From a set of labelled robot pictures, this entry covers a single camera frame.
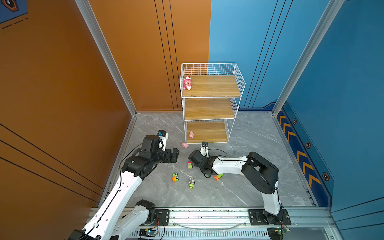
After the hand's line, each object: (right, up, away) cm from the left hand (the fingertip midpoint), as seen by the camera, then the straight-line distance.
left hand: (171, 149), depth 76 cm
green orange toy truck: (+25, -18, +9) cm, 32 cm away
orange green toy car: (+1, -18, +9) cm, 20 cm away
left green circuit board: (-9, -39, -5) cm, 40 cm away
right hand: (+14, -9, +19) cm, 25 cm away
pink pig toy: (+9, +5, +26) cm, 28 cm away
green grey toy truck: (+10, -20, +7) cm, 24 cm away
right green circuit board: (+53, -37, -6) cm, 66 cm away
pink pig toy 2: (+5, -1, +23) cm, 24 cm away
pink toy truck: (+9, -12, +13) cm, 19 cm away
